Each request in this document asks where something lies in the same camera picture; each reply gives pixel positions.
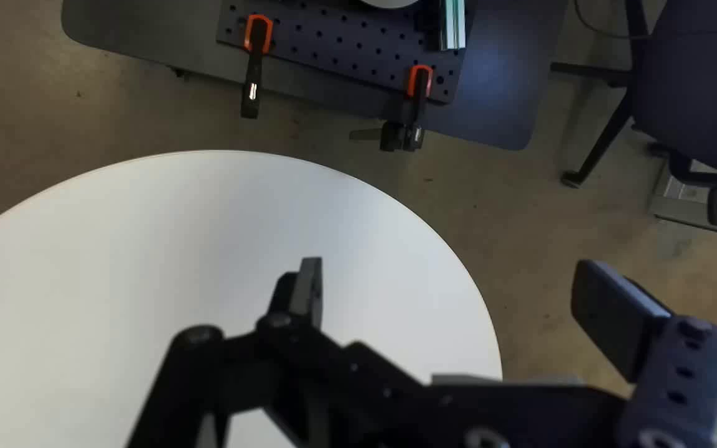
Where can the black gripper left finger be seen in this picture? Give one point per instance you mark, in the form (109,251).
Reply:
(309,290)

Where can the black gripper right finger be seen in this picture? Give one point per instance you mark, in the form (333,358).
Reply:
(624,320)

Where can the aluminium extrusion bar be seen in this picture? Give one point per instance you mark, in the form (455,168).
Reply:
(455,26)

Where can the dark grey desk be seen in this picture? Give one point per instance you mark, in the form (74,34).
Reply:
(498,83)

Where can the black perforated breadboard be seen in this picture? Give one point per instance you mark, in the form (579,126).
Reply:
(350,46)

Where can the white flat floor box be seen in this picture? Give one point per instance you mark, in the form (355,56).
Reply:
(682,194)

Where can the orange and black clamp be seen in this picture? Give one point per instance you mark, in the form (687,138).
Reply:
(257,34)
(420,83)

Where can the dark blue office chair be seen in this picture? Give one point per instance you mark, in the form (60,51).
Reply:
(697,76)

